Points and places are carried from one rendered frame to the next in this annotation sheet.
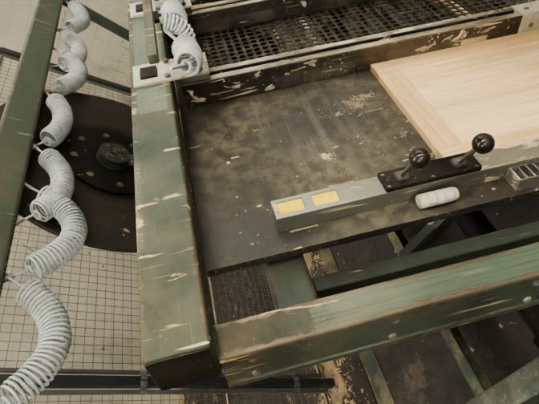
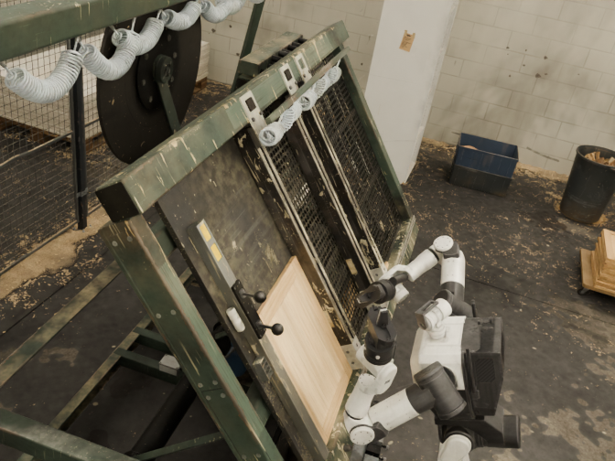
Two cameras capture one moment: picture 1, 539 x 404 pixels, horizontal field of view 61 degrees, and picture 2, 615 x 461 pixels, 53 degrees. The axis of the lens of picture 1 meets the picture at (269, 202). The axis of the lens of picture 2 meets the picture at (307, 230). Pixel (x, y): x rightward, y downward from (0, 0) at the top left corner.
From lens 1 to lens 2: 1.02 m
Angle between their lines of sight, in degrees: 23
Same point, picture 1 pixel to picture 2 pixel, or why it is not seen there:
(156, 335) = (134, 181)
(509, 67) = (318, 346)
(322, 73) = (281, 224)
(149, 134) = (218, 124)
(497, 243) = not seen: hidden behind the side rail
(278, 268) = (165, 237)
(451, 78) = (301, 310)
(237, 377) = (106, 232)
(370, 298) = (181, 294)
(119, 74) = not seen: outside the picture
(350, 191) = (224, 265)
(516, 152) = (273, 357)
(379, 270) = not seen: hidden behind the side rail
